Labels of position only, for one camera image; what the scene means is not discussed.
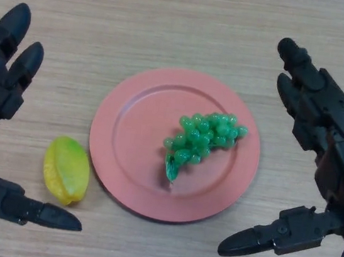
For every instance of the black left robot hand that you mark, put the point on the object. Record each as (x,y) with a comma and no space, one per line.
(0,201)

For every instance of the green grape bunch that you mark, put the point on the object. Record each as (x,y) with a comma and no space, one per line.
(199,135)

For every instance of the pink round plate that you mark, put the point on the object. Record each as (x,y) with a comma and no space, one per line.
(132,142)

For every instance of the yellow green starfruit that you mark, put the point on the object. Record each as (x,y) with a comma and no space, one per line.
(68,168)

